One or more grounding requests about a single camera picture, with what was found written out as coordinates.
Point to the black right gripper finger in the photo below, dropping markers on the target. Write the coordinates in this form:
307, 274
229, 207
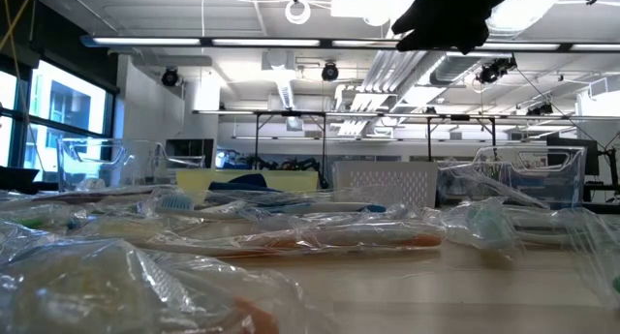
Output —
424, 42
416, 23

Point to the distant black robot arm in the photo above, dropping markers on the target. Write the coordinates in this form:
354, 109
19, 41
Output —
300, 164

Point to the white perforated plastic basket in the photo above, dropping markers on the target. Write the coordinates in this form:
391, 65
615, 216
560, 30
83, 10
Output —
387, 184

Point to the long ceiling light strip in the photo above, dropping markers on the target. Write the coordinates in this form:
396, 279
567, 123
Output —
266, 42

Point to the clear plastic bin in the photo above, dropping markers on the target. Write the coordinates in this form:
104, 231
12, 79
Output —
121, 164
557, 179

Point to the black monitor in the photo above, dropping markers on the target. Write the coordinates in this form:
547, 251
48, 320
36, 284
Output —
189, 152
592, 160

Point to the yellow plastic bin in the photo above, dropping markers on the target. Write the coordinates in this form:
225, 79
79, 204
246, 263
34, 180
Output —
290, 180

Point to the blue plastic scoop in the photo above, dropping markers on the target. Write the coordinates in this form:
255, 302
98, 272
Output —
247, 181

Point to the window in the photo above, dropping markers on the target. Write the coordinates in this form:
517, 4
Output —
68, 106

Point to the silver ventilation duct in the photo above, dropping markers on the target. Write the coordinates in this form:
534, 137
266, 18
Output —
450, 69

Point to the black ceiling camera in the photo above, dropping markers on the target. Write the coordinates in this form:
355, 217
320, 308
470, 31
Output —
330, 72
170, 77
489, 73

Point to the distant black workstation frame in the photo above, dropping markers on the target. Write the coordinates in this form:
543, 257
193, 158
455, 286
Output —
290, 113

